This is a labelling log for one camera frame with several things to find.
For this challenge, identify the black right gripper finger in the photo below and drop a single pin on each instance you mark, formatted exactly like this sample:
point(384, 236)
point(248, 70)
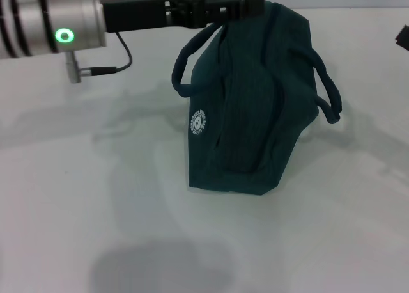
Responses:
point(404, 38)

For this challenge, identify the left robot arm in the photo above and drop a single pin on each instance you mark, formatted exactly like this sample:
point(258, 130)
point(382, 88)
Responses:
point(38, 21)

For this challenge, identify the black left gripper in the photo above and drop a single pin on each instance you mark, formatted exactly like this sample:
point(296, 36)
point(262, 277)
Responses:
point(143, 13)

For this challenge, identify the dark teal insulated lunch bag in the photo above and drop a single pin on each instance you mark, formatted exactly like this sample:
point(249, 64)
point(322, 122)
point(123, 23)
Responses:
point(249, 114)

